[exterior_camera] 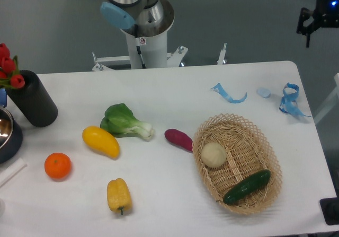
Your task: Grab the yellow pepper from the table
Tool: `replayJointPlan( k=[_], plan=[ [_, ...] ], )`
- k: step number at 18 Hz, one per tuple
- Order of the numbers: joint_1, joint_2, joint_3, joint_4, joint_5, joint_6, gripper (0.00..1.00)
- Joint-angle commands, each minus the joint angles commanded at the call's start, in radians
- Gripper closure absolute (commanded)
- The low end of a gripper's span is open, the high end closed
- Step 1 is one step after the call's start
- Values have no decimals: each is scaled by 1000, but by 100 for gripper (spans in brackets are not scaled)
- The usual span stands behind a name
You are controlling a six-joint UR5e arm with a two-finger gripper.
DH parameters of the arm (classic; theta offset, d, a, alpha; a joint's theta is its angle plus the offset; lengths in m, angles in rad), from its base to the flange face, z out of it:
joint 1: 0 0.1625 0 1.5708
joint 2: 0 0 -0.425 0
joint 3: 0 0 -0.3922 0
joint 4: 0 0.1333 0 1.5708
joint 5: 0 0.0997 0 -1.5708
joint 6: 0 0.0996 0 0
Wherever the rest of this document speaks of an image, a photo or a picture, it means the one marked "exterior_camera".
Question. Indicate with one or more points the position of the yellow bell pepper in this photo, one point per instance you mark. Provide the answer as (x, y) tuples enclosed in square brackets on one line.
[(118, 196)]

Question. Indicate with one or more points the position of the orange tangerine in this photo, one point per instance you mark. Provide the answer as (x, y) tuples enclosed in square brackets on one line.
[(57, 165)]

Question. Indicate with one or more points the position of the woven wicker basket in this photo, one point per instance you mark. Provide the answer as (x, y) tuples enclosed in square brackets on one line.
[(248, 152)]

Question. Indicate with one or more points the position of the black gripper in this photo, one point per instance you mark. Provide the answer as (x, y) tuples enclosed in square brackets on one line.
[(325, 15)]

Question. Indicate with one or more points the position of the black cylindrical vase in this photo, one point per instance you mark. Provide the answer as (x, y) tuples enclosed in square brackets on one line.
[(34, 101)]

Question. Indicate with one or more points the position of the white flat stick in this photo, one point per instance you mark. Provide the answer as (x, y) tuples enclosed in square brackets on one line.
[(12, 170)]

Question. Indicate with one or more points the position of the white metal mounting frame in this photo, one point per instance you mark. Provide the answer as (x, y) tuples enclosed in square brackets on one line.
[(174, 59)]

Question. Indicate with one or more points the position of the curved blue tape strip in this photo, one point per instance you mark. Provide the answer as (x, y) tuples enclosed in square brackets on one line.
[(218, 88)]

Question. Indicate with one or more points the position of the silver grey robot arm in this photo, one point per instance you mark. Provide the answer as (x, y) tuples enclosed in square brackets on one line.
[(123, 14)]

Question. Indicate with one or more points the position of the dark metal bowl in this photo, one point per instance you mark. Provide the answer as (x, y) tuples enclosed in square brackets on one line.
[(11, 136)]

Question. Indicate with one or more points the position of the red tulip bouquet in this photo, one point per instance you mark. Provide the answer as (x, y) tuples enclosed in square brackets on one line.
[(11, 78)]

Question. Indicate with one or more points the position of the tangled blue tape strip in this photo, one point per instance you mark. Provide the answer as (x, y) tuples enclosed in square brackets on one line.
[(288, 103)]

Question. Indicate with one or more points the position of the dark green cucumber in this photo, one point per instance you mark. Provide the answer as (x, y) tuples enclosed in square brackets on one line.
[(247, 186)]

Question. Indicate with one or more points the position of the blue object at left edge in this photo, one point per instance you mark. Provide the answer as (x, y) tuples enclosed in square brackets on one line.
[(3, 98)]

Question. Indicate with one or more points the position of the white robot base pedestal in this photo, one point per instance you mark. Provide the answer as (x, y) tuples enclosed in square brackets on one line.
[(147, 39)]

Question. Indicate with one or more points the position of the green bok choy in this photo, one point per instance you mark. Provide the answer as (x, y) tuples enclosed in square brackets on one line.
[(119, 120)]

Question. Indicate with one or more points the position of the purple sweet potato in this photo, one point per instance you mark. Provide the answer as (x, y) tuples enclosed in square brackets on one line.
[(179, 138)]

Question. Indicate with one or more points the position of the white frame at right edge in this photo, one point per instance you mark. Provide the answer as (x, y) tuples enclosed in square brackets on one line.
[(328, 104)]

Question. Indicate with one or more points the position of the yellow mango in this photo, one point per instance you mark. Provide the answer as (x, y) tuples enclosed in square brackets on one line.
[(102, 141)]

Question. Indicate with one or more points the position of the black device at edge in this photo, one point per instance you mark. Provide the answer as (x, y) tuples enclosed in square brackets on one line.
[(329, 208)]

